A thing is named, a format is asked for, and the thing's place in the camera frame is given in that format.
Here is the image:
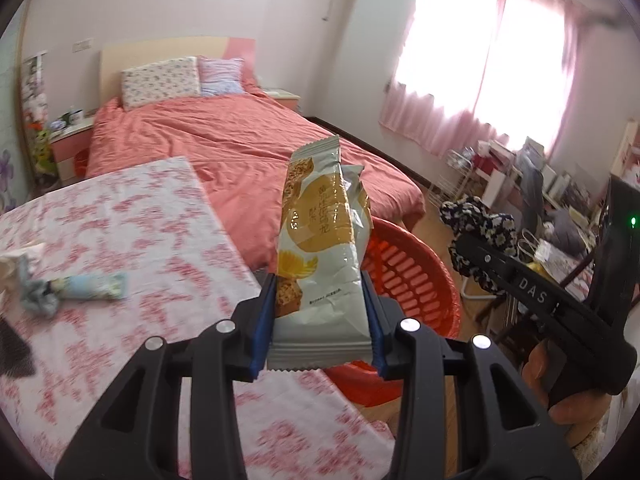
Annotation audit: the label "wardrobe with purple flowers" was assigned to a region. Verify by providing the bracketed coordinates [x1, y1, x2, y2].
[0, 10, 32, 213]

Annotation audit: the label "white rolling rack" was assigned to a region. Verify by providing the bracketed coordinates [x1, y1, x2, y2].
[431, 147, 477, 207]

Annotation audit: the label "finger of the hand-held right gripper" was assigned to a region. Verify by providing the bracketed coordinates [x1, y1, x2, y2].
[449, 232, 517, 294]

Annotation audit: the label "beige crumpled paper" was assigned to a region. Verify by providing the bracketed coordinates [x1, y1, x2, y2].
[0, 241, 47, 281]

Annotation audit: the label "black flat object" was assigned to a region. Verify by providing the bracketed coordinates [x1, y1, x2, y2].
[0, 317, 37, 378]

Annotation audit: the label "white yellow snack packet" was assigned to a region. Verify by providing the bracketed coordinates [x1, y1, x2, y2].
[266, 135, 374, 372]

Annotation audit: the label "pink striped pillow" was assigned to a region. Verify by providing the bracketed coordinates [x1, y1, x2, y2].
[197, 56, 247, 97]

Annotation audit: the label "person's right hand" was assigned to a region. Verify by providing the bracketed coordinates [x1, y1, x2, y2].
[520, 339, 624, 454]

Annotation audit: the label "beige pink headboard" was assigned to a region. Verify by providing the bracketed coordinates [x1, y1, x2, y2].
[99, 36, 257, 107]

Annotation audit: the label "pink white nightstand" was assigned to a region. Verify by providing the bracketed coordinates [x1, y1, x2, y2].
[261, 88, 301, 114]
[48, 117, 97, 182]

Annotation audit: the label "pale green blue wrapper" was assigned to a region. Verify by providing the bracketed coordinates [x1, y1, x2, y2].
[62, 272, 127, 302]

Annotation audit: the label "dark floral cloth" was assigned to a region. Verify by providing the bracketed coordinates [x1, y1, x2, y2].
[439, 197, 517, 294]

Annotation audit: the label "orange plastic basket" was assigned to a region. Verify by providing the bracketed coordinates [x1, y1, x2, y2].
[320, 216, 464, 409]

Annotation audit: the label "pink curtain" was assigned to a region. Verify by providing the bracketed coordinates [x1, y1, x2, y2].
[472, 0, 588, 158]
[378, 0, 506, 157]

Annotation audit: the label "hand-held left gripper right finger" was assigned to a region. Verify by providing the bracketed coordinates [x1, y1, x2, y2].
[360, 270, 583, 480]

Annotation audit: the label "grey office chair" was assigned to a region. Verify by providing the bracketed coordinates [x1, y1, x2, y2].
[520, 164, 548, 243]

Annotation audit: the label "bed with pink cover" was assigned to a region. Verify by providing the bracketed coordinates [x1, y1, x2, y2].
[86, 87, 426, 272]

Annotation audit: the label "hanging plush toys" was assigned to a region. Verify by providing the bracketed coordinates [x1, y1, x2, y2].
[21, 51, 52, 128]

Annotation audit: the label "white floral pillow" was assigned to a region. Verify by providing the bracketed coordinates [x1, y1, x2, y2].
[120, 56, 201, 112]

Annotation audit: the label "crumpled blue grey wrapper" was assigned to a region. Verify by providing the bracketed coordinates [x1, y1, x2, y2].
[19, 255, 62, 317]

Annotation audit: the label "green yellow plush toy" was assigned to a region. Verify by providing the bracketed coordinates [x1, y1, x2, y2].
[31, 127, 57, 177]

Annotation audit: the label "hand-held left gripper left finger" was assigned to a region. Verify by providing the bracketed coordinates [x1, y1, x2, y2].
[54, 272, 279, 480]

